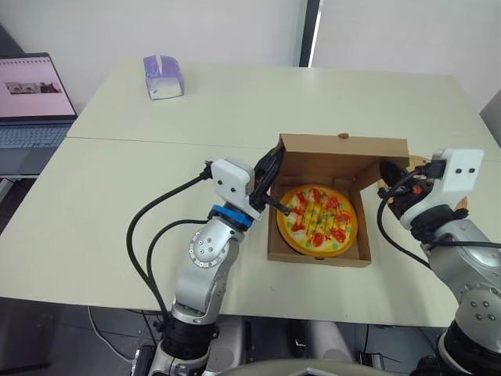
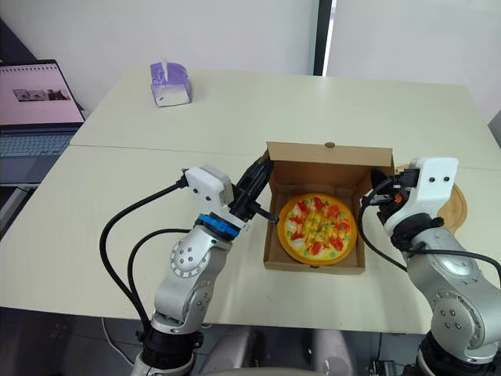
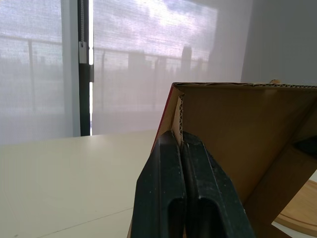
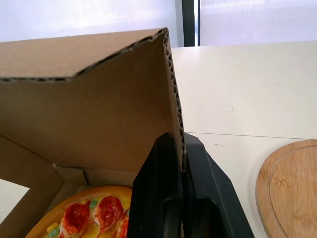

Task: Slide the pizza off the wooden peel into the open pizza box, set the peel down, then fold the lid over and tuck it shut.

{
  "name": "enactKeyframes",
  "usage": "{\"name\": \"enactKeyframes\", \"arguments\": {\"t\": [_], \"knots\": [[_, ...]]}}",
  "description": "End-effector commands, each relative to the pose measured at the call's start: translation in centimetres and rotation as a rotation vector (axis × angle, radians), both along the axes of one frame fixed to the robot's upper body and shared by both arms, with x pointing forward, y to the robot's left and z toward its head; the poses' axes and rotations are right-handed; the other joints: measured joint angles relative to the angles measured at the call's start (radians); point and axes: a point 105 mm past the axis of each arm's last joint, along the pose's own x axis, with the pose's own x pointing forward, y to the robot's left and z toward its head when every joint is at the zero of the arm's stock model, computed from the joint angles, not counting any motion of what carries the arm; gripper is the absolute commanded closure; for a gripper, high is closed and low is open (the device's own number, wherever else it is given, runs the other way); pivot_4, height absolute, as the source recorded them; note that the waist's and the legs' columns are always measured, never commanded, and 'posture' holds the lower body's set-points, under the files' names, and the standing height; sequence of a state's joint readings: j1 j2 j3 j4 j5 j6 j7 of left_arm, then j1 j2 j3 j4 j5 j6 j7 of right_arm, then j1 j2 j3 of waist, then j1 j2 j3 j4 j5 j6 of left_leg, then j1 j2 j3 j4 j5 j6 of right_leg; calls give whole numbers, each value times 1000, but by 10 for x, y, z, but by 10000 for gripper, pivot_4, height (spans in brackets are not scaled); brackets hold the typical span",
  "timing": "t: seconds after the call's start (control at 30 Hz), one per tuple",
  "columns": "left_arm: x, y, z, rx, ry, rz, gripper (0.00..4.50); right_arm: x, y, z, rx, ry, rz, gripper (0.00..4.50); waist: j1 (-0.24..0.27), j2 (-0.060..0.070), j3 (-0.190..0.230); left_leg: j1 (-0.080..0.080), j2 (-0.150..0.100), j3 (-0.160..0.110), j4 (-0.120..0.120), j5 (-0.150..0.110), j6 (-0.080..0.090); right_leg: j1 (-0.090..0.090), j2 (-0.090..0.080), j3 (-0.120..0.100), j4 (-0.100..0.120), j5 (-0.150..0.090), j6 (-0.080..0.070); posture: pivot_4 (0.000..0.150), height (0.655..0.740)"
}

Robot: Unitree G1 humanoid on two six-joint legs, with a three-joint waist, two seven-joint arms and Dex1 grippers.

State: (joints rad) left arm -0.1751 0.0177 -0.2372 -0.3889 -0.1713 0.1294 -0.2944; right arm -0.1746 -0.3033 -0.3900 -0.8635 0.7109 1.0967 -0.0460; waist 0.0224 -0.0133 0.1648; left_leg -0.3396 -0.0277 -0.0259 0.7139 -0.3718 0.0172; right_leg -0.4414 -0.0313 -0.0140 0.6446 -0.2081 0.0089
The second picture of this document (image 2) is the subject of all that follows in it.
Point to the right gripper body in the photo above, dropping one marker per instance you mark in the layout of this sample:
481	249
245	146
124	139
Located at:
391	209

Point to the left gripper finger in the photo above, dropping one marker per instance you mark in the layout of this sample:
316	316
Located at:
268	216
258	174

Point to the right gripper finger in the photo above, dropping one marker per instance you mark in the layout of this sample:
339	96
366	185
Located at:
379	181

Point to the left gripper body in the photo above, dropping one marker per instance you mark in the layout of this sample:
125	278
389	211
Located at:
242	205

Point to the brown cardboard pizza box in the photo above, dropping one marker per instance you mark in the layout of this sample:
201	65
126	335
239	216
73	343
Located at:
313	168

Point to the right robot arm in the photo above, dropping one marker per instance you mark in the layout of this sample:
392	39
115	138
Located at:
450	290

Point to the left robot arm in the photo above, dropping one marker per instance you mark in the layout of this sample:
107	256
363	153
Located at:
184	274

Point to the toy pizza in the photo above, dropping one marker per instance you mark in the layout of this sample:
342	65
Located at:
317	227

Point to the round wooden pizza peel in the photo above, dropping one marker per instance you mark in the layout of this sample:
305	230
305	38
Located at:
456	207

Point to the purple tissue box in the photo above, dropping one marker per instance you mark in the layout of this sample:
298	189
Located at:
170	84

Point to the open laptop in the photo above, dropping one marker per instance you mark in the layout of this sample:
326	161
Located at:
35	113

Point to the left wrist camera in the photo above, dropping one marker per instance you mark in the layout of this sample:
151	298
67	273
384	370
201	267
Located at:
207	184

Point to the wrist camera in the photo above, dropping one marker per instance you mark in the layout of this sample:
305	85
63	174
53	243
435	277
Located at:
207	184
430	184

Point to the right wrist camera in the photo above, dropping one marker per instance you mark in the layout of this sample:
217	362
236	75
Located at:
430	184

